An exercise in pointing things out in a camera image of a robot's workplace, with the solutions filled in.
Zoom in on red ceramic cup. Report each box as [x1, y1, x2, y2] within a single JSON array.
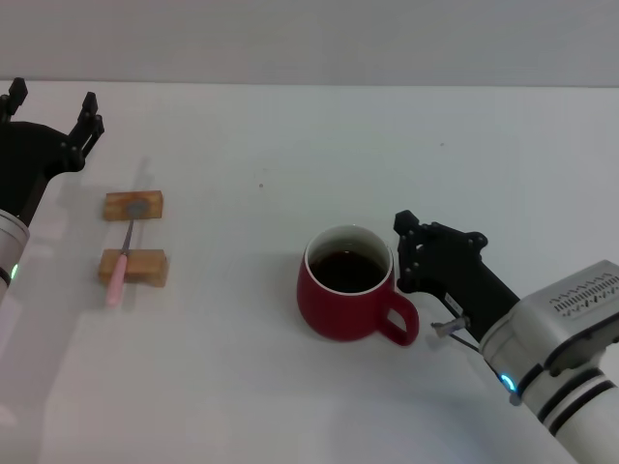
[[296, 223, 420, 347]]

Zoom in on plain wooden block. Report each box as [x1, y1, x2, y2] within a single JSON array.
[[98, 248, 169, 289]]

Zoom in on wooden block with orange stain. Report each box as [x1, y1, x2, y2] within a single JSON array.
[[102, 190, 164, 222]]

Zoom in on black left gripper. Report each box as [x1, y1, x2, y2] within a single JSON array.
[[0, 76, 105, 227]]

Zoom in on pink handled metal spoon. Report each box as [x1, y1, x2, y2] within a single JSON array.
[[105, 200, 150, 307]]

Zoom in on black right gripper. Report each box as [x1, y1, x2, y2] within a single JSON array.
[[394, 210, 521, 349]]

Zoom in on right gripper cable with plug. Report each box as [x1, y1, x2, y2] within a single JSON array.
[[431, 316, 485, 355]]

